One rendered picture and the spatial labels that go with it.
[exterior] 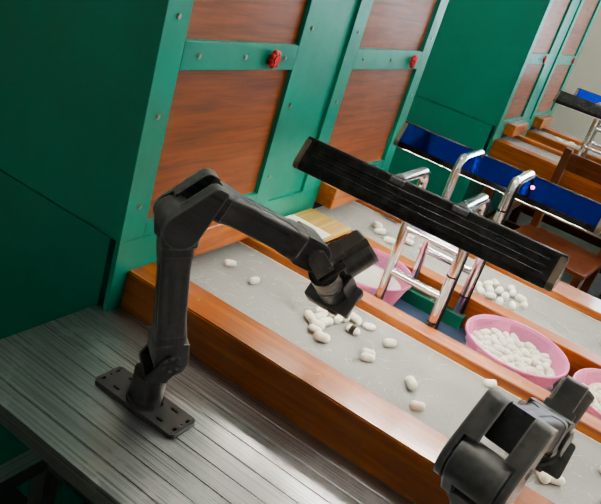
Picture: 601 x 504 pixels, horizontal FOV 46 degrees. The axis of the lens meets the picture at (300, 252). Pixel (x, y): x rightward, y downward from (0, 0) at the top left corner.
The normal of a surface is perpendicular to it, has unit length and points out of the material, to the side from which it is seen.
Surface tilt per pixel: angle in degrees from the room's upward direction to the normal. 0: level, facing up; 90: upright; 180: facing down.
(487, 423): 42
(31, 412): 0
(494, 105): 90
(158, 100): 90
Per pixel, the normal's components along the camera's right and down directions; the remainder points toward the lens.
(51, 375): 0.28, -0.87
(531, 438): -0.22, -0.54
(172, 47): 0.81, 0.44
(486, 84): -0.52, 0.22
